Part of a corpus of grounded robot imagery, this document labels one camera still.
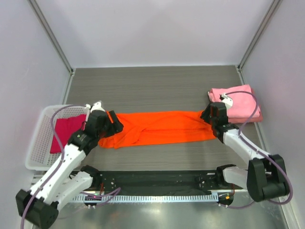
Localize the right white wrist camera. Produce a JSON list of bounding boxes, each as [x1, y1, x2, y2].
[[220, 93, 234, 110]]

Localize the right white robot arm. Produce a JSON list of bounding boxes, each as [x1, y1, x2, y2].
[[200, 102, 292, 202]]

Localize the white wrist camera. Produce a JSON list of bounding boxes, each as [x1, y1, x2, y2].
[[84, 101, 105, 114], [220, 93, 234, 110]]

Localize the left aluminium frame post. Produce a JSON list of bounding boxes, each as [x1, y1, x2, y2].
[[30, 0, 75, 75]]

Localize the white plastic basket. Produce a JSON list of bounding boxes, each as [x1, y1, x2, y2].
[[25, 104, 91, 171]]

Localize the slotted cable duct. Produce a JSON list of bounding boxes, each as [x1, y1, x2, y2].
[[70, 193, 218, 204]]

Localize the magenta t shirt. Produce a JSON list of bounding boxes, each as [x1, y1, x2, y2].
[[55, 114, 86, 147]]

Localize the right aluminium frame post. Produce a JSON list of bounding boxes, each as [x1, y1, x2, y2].
[[236, 0, 282, 72]]

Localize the aluminium frame post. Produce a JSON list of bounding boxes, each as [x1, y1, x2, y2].
[[236, 0, 282, 72], [30, 0, 75, 75]]

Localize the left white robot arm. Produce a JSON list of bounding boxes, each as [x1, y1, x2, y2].
[[16, 108, 123, 229]]

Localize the light pink shirt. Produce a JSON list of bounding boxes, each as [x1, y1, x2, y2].
[[208, 84, 256, 123]]

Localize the orange t shirt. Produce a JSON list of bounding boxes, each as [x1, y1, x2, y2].
[[98, 111, 215, 149]]

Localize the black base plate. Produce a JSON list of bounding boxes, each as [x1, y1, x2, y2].
[[89, 170, 237, 196]]

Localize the salmon pink shirt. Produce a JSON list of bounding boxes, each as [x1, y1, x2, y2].
[[206, 87, 264, 124]]

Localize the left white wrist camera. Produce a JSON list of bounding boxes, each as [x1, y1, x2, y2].
[[84, 101, 105, 114]]

